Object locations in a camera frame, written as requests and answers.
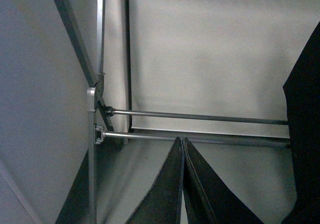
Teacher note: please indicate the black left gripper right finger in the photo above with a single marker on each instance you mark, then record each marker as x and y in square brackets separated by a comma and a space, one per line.
[207, 198]

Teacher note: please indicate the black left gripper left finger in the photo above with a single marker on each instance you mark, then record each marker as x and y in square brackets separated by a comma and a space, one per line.
[162, 203]

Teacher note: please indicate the lower metal rack rod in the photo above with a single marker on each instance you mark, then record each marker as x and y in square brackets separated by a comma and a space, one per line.
[244, 141]

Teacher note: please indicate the metal rack rod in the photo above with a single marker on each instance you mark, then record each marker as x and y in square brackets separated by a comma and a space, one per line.
[110, 111]
[244, 141]

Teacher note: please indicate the upper metal rack rod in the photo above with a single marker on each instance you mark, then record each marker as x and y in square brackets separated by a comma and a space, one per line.
[110, 111]

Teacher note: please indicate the black printed t-shirt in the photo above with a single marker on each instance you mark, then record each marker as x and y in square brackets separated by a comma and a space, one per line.
[302, 100]

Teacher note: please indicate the grey rod bracket clamp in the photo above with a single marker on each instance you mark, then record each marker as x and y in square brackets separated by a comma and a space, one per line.
[99, 134]

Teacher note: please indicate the grey metal rack frame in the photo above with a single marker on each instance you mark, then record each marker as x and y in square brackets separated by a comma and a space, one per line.
[95, 80]

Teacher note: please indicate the grey wall pipe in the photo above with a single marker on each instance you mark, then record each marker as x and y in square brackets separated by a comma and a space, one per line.
[128, 53]

